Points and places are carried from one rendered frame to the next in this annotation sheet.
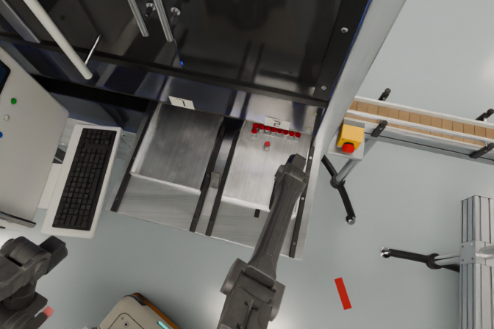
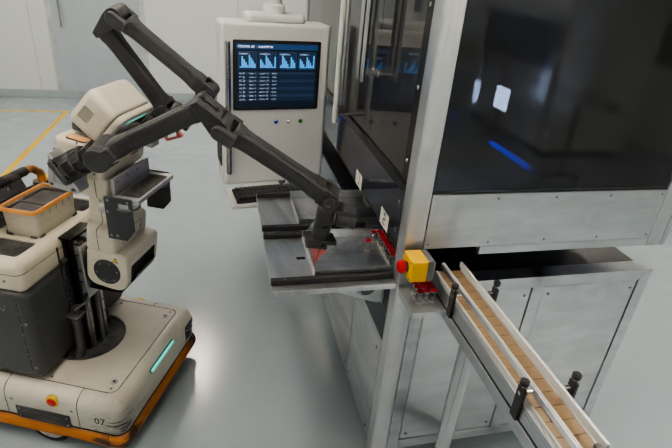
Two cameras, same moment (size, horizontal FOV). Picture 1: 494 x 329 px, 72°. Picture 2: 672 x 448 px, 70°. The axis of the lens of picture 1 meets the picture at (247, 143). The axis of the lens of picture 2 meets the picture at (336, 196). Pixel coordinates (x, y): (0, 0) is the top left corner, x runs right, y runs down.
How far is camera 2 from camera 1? 1.36 m
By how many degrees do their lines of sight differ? 55
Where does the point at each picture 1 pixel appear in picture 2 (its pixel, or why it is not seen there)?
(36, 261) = (209, 87)
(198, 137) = not seen: hidden behind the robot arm
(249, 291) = (224, 115)
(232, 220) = (284, 247)
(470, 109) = not seen: outside the picture
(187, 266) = (236, 378)
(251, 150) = (357, 243)
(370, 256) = not seen: outside the picture
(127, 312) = (176, 313)
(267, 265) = (244, 131)
